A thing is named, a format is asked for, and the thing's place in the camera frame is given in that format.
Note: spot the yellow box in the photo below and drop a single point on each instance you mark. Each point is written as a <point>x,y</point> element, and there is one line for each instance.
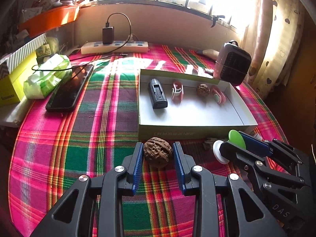
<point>14,86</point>

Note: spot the black smartphone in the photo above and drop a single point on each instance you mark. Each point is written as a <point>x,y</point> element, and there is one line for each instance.
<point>66,91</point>

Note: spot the black window hook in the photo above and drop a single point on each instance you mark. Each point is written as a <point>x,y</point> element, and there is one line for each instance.
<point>214,19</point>

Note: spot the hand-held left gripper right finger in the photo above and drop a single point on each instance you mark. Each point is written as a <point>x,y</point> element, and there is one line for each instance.
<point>179,167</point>

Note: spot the white flat box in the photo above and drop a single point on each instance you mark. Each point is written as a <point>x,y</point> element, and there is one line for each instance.
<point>9,113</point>

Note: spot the green cardboard box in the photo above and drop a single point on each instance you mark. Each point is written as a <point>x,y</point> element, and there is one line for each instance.
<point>197,113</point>

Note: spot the grey and black heater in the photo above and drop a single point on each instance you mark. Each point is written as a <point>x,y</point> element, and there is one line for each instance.
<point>232,65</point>

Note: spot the green tissue pack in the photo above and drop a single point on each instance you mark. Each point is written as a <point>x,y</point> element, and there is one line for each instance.
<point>47,76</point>

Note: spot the white power strip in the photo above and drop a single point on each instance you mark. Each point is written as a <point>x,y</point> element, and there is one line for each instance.
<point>116,47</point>

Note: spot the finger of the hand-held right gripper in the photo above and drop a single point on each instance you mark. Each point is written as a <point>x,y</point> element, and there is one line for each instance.
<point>256,144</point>
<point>232,153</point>

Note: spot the small green printed carton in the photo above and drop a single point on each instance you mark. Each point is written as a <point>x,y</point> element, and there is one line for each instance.
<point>44,50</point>

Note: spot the grey zigzag patterned box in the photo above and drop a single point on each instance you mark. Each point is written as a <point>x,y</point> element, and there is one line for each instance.
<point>3,66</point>

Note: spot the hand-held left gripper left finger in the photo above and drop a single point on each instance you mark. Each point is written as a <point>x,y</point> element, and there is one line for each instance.
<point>138,167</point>

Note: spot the orange tray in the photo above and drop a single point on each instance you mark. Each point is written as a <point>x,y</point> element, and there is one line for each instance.
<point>49,19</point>

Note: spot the heart print curtain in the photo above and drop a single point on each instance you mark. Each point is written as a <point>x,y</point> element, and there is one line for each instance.
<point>276,29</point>

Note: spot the brown walnut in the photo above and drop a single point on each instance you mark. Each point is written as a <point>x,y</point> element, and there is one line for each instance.
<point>203,90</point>
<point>158,153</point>

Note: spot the green-topped white stand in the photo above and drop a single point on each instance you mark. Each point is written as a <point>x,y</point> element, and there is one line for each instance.
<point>234,138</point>

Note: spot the green striped box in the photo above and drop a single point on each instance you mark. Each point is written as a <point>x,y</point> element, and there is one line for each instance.
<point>27,47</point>

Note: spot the black charger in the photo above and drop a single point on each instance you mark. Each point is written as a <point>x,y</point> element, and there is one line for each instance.
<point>108,35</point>

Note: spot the pink and green clip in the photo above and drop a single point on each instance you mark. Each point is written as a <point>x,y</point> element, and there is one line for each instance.
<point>177,91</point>
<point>218,96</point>

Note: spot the pink green plaid tablecloth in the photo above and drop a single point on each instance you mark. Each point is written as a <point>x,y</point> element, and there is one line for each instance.
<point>74,128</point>

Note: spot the black cylindrical device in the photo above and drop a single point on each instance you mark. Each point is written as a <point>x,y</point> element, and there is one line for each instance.
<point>158,93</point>

